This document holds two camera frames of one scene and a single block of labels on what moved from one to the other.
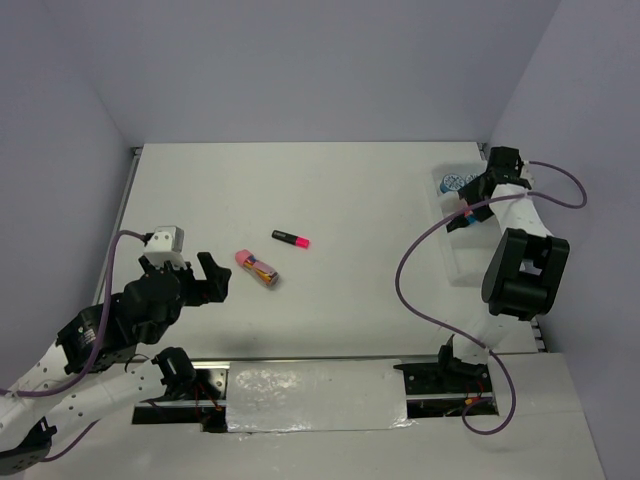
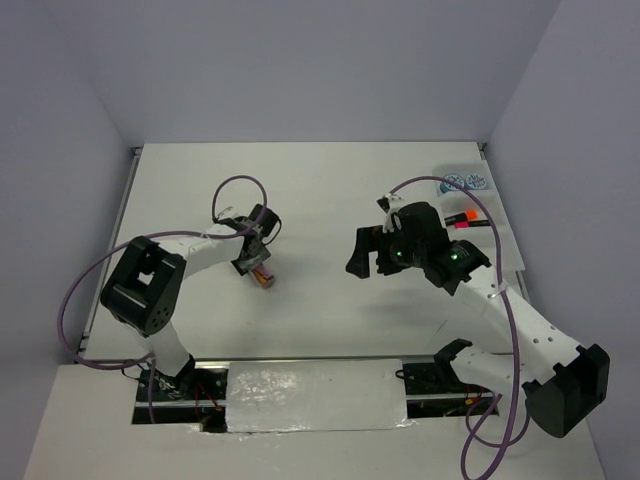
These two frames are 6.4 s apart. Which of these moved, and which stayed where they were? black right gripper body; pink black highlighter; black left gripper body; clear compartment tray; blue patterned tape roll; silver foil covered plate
Moved: pink black highlighter; black left gripper body; black right gripper body
Stayed: blue patterned tape roll; silver foil covered plate; clear compartment tray
